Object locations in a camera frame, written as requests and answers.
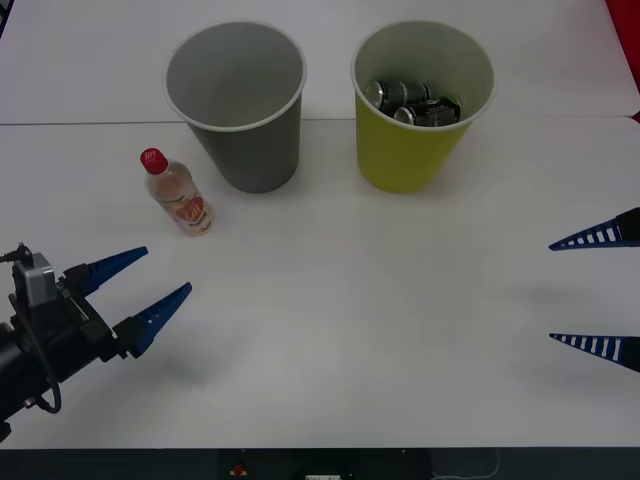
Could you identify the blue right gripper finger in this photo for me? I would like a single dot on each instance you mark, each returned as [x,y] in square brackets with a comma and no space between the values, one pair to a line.
[605,234]
[600,346]

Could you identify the yellow-green plastic bin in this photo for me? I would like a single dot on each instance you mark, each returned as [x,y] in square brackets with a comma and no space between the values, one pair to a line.
[405,155]

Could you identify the clear bottle with red cap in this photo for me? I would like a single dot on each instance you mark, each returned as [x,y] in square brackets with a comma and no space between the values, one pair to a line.
[180,197]

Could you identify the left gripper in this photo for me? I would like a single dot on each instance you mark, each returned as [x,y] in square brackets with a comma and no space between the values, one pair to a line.
[75,335]

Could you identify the grey plastic bin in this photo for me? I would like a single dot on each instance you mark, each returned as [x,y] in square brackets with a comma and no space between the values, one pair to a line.
[250,150]

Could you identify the red push button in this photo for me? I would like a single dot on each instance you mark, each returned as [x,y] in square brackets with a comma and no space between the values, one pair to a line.
[239,470]

